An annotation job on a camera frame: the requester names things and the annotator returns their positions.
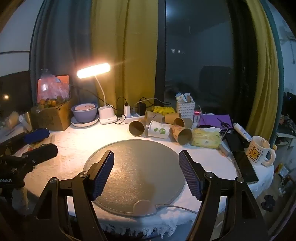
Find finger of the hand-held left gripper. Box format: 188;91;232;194
21;143;59;166
22;128;51;144

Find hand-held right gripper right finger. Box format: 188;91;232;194
179;150;270;241

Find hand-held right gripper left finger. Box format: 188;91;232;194
31;150;115;241

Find person's left forearm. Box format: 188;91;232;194
11;186;30;210

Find printed brown paper cup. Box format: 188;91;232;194
170;124;193;145

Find white green print paper cup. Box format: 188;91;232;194
147;120;171;140

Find cardboard box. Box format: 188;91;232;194
31;100;75;131

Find round grey heating mat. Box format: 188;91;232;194
83;139;186;217

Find yellow green tissue pack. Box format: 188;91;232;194
191;127;222;149

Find clear plastic fruit bag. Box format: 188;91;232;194
37;69;71;109

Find white purple plate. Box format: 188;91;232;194
70;115;100;128

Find purple bowl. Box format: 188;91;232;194
71;103;99;123

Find pink dish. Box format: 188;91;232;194
74;103;96;112

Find black wallet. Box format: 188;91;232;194
225;133;245;153

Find black smartphone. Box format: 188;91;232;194
231;150;259;185

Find white power strip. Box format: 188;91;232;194
120;113;147;125

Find black scissors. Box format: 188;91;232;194
217;117;232;129

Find white plastic basket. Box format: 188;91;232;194
176;100;196;118

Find white tube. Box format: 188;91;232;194
233;123;252;142

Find white cartoon mug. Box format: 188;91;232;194
245;136;276;167

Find sachets bundle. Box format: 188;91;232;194
175;92;194;103

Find black lumpy object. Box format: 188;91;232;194
261;195;276;212

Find white desk lamp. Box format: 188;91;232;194
77;62;118;125

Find grey curtain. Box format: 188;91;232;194
30;0;93;105

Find yellow curtain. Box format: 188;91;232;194
245;0;281;142
90;0;166;112

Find white mat cable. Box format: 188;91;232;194
155;204;200;214

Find black cable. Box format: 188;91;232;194
115;97;128;122

